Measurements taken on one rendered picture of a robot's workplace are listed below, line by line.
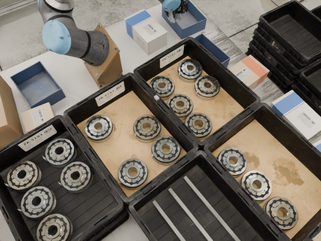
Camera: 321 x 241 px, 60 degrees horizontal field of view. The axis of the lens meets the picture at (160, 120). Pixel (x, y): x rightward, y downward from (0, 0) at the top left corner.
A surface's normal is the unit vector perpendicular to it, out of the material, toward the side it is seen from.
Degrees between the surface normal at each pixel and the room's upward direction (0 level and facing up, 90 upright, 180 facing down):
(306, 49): 0
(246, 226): 0
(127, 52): 0
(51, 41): 46
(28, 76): 90
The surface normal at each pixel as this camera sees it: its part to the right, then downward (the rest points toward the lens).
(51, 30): -0.53, 0.10
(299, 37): 0.00, -0.47
